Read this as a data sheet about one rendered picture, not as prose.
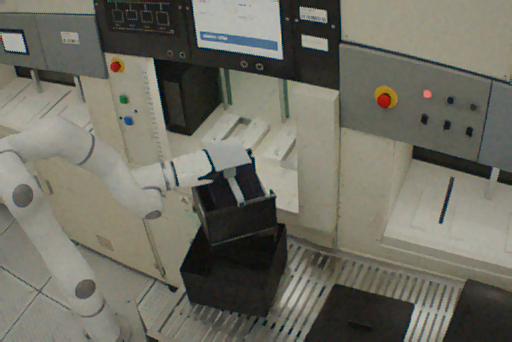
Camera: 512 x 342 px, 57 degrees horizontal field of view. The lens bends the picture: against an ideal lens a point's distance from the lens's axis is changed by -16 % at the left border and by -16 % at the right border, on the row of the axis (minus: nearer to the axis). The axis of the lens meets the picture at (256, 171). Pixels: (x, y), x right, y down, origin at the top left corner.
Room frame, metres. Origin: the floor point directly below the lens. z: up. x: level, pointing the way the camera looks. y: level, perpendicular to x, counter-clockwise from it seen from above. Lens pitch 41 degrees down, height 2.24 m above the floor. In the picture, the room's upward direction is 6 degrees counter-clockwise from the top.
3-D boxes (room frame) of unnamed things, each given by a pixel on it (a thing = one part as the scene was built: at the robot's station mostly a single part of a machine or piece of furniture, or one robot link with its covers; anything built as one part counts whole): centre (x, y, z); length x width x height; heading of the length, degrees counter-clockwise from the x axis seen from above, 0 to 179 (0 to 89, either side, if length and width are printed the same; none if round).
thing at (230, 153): (1.20, 0.08, 1.11); 0.24 x 0.20 x 0.32; 15
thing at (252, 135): (1.80, 0.07, 0.89); 0.22 x 0.21 x 0.04; 150
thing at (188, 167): (1.18, 0.18, 1.25); 0.11 x 0.10 x 0.07; 105
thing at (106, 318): (0.94, 0.57, 0.85); 0.19 x 0.19 x 0.18
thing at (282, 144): (1.66, -0.17, 0.89); 0.22 x 0.21 x 0.04; 150
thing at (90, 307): (0.97, 0.59, 1.07); 0.19 x 0.12 x 0.24; 38
